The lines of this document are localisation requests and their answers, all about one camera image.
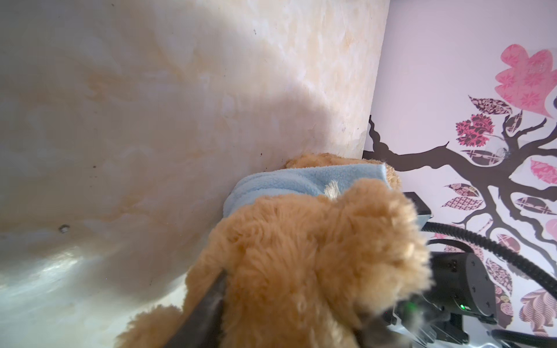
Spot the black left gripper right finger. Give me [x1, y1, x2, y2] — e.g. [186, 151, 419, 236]
[354, 321, 405, 348]

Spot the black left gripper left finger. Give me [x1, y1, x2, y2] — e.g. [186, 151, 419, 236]
[163, 271, 227, 348]

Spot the brown teddy bear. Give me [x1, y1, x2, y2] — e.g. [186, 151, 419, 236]
[116, 153, 434, 347]

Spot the light blue bear hoodie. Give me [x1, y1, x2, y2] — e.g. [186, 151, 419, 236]
[223, 164, 387, 218]

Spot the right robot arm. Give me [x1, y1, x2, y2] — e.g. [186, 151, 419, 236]
[383, 252, 556, 347]

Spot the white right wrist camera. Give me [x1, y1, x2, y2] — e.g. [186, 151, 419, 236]
[404, 192, 432, 231]

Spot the black corrugated cable right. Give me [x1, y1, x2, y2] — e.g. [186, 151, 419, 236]
[419, 220, 557, 301]

